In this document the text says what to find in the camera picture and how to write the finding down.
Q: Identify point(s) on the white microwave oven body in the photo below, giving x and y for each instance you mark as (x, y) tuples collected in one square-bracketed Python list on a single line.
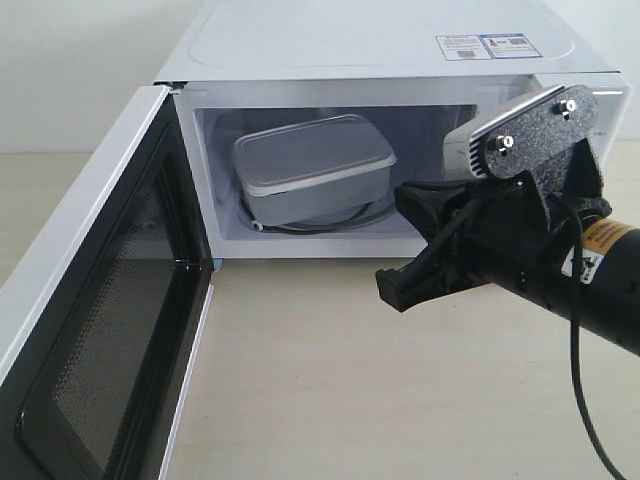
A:
[(248, 66)]

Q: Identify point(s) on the white and blue label sticker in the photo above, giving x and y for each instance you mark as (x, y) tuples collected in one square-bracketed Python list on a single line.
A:
[(468, 47)]

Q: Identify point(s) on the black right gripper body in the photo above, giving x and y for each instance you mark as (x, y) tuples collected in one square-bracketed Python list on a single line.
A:
[(502, 241)]

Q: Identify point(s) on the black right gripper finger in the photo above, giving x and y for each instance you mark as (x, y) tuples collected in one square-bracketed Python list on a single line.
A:
[(429, 206), (438, 271)]

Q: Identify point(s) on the white microwave door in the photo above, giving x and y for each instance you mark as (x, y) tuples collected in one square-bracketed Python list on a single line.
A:
[(102, 316)]

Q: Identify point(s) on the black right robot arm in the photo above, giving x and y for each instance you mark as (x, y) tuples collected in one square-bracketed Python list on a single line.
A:
[(605, 268)]

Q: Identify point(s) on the white plastic lidded container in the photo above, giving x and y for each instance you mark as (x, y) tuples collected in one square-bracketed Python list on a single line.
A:
[(302, 171)]

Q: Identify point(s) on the glass turntable plate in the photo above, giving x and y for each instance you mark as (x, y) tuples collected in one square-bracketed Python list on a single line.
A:
[(319, 205)]

